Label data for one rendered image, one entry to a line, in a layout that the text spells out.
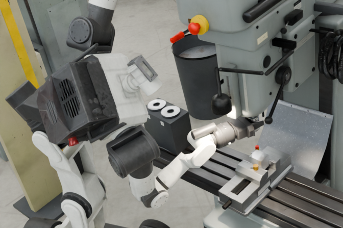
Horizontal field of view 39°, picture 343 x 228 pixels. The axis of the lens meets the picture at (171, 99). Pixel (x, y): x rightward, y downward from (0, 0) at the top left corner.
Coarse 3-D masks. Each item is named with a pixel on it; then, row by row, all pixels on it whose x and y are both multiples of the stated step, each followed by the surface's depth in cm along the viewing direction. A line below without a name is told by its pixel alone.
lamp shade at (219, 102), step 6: (216, 96) 165; (222, 96) 164; (228, 96) 165; (216, 102) 163; (222, 102) 163; (228, 102) 164; (216, 108) 164; (222, 108) 164; (228, 108) 164; (216, 114) 166; (222, 114) 165
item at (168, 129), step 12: (156, 108) 228; (168, 108) 226; (180, 108) 227; (156, 120) 226; (168, 120) 220; (180, 120) 221; (156, 132) 231; (168, 132) 222; (180, 132) 224; (168, 144) 228; (180, 144) 227
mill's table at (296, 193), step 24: (192, 168) 218; (216, 168) 215; (216, 192) 211; (288, 192) 197; (312, 192) 194; (336, 192) 192; (264, 216) 196; (288, 216) 185; (312, 216) 185; (336, 216) 182
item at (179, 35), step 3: (186, 30) 159; (177, 33) 157; (180, 33) 156; (183, 33) 157; (186, 33) 159; (174, 36) 155; (177, 36) 155; (180, 36) 156; (183, 36) 157; (171, 39) 155; (174, 39) 154; (177, 39) 155; (171, 42) 155; (174, 42) 155
